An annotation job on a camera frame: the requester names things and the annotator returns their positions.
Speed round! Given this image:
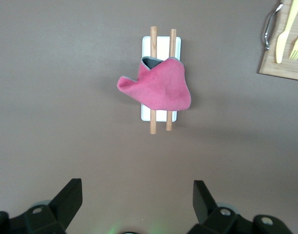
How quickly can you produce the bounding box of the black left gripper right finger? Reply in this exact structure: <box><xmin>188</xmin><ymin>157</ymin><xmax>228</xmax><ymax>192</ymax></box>
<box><xmin>187</xmin><ymin>180</ymin><xmax>293</xmax><ymax>234</ymax></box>

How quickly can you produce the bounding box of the pink cloth with grey back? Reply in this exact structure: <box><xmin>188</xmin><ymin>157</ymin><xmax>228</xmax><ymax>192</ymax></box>
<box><xmin>116</xmin><ymin>56</ymin><xmax>193</xmax><ymax>112</ymax></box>

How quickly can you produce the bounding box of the white rectangular tray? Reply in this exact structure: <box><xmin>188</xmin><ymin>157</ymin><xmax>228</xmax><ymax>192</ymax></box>
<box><xmin>140</xmin><ymin>36</ymin><xmax>182</xmax><ymax>122</ymax></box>

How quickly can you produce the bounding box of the metal cutting board handle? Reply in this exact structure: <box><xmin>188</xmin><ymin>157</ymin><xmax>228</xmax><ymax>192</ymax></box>
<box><xmin>261</xmin><ymin>2</ymin><xmax>284</xmax><ymax>51</ymax></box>

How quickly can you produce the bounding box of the yellow plastic knife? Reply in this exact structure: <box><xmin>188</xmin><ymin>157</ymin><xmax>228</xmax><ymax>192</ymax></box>
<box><xmin>275</xmin><ymin>0</ymin><xmax>298</xmax><ymax>64</ymax></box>

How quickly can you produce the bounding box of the brown table mat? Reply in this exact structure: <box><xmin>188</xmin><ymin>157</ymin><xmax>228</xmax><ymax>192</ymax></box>
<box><xmin>0</xmin><ymin>0</ymin><xmax>298</xmax><ymax>234</ymax></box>

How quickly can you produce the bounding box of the yellow plastic fork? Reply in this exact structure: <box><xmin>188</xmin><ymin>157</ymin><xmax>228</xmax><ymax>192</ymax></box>
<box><xmin>288</xmin><ymin>17</ymin><xmax>298</xmax><ymax>61</ymax></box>

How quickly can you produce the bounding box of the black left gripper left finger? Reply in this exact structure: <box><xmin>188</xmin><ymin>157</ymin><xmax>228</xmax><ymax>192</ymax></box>
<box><xmin>0</xmin><ymin>178</ymin><xmax>83</xmax><ymax>234</ymax></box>

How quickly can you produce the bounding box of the wooden stick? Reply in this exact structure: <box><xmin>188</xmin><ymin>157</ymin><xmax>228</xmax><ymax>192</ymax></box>
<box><xmin>149</xmin><ymin>26</ymin><xmax>159</xmax><ymax>135</ymax></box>
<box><xmin>165</xmin><ymin>28</ymin><xmax>178</xmax><ymax>132</ymax></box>

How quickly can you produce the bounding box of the bamboo cutting board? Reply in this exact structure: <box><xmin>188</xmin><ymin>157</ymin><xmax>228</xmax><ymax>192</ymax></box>
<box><xmin>258</xmin><ymin>0</ymin><xmax>298</xmax><ymax>82</ymax></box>

